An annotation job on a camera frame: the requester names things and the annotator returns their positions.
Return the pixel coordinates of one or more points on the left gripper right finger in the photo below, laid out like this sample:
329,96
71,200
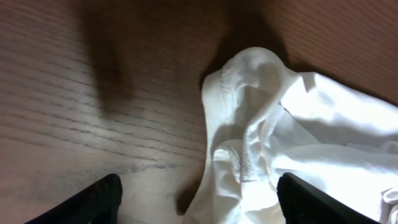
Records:
302,203

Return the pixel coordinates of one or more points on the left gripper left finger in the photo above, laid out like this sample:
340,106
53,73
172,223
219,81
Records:
97,204

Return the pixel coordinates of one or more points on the white t-shirt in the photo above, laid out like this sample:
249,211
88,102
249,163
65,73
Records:
264,120

